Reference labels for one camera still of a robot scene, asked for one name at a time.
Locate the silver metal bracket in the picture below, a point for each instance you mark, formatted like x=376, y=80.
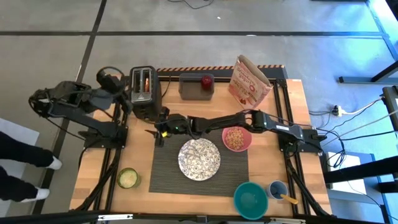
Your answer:
x=115, y=217
x=287, y=221

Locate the white power strip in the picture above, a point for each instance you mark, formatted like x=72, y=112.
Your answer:
x=336, y=110

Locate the cereal rings heap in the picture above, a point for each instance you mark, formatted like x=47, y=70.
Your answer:
x=235, y=138

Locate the hazard-striped black floor mat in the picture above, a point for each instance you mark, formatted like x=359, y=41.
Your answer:
x=192, y=71

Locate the white box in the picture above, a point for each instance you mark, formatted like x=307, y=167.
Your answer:
x=351, y=168

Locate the grey desk foot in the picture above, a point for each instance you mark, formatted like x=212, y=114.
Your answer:
x=360, y=80

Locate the grey woven placemat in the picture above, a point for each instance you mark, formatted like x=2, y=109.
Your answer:
x=164, y=174

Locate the blue cup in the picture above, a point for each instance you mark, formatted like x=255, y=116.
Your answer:
x=276, y=188

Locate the toasted bagel half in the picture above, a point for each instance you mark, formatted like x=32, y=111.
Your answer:
x=146, y=84

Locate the black table frame cross rail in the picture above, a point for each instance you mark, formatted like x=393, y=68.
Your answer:
x=224, y=79

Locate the grey plastic bin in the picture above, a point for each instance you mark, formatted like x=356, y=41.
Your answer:
x=192, y=90

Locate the person's leg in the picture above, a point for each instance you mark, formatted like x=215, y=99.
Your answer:
x=25, y=152
x=17, y=186

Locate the black aluminium crossbar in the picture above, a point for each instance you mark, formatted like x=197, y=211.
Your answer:
x=46, y=217

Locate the black desk leg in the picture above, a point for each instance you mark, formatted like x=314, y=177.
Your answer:
x=360, y=169

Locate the green drinking glass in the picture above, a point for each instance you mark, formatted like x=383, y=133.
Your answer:
x=128, y=178

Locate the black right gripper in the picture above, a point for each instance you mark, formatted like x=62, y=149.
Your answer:
x=177, y=126

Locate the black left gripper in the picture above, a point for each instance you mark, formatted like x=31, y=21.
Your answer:
x=109, y=82

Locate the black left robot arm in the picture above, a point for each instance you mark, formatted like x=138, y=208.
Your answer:
x=77, y=99

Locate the teal bowl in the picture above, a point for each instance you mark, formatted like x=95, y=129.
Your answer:
x=250, y=200

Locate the red apple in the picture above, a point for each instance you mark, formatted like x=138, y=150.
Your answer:
x=206, y=82

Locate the pink strawberry yogurt cereal bag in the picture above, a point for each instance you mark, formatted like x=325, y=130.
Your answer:
x=248, y=87

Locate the white blue patterned plate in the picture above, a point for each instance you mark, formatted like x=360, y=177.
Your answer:
x=199, y=159

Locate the black two-slot toaster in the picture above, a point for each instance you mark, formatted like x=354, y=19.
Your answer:
x=144, y=105

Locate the person's foot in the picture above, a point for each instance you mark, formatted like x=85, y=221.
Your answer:
x=56, y=163
x=42, y=194

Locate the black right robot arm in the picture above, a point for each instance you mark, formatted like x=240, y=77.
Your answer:
x=280, y=126

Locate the pink ceramic bowl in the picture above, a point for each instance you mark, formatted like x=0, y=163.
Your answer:
x=245, y=146

